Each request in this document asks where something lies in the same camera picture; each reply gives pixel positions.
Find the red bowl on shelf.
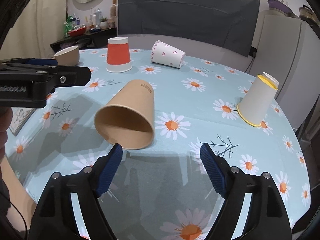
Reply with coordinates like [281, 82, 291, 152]
[68, 27, 86, 37]

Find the cream curtain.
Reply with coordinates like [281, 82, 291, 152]
[1, 0, 67, 59]

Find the red and white paper cup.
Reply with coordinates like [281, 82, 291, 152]
[106, 37, 132, 73]

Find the beige ceramic mug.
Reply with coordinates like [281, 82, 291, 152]
[54, 46, 80, 66]

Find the tall beige bottle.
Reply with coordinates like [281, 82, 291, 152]
[110, 0, 117, 18]

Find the person's left hand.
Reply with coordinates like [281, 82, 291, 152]
[0, 107, 12, 161]

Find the white cup yellow rim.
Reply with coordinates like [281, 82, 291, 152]
[236, 75, 278, 127]

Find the white cup behind yellow cup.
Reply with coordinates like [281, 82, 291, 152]
[263, 72, 279, 88]

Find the purple bowl on fridge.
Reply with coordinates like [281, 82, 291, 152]
[267, 0, 293, 14]

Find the brown kraft paper cup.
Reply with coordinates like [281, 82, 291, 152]
[94, 79, 155, 150]

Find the small potted plant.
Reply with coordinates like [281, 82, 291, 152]
[100, 17, 108, 29]

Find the white thermos bottle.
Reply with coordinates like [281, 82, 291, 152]
[94, 8, 102, 26]

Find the dark grey chair back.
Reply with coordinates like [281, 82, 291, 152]
[118, 0, 260, 57]

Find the white heart pattern paper cup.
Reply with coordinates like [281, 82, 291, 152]
[151, 40, 185, 69]

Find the smartphone with patterned case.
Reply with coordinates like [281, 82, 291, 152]
[9, 107, 36, 136]

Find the white refrigerator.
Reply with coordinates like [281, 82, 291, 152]
[249, 15, 319, 128]

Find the black power cable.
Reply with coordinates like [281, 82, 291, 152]
[243, 52, 258, 74]

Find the black side shelf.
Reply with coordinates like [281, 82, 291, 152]
[50, 28, 117, 53]

